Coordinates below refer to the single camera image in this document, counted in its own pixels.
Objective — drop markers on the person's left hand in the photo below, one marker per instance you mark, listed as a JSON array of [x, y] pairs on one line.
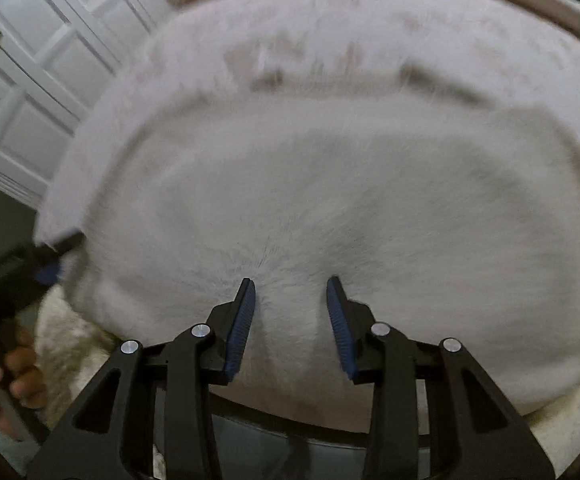
[[21, 383]]

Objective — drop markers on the beige sweater with black hearts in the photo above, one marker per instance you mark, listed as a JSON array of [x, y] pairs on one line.
[[447, 220]]

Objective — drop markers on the pink floral bed sheet mattress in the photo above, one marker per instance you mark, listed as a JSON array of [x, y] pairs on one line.
[[512, 51]]

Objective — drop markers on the white fluffy rug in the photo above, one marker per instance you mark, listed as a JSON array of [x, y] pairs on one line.
[[71, 350]]

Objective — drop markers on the white panelled wardrobe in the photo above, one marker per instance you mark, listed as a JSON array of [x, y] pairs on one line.
[[56, 59]]

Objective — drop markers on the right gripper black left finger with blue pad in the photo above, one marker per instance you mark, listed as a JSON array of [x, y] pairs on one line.
[[152, 399]]

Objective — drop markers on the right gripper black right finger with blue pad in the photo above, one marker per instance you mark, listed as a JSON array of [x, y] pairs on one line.
[[434, 396]]

